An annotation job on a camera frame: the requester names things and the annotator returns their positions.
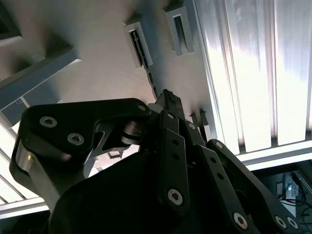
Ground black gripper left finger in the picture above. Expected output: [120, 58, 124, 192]
[9, 89, 192, 216]

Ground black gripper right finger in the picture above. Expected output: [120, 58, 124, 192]
[170, 90, 301, 234]

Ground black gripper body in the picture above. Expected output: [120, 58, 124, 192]
[42, 150, 244, 234]

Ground blue RAM stick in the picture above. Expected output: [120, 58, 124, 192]
[129, 30, 169, 103]

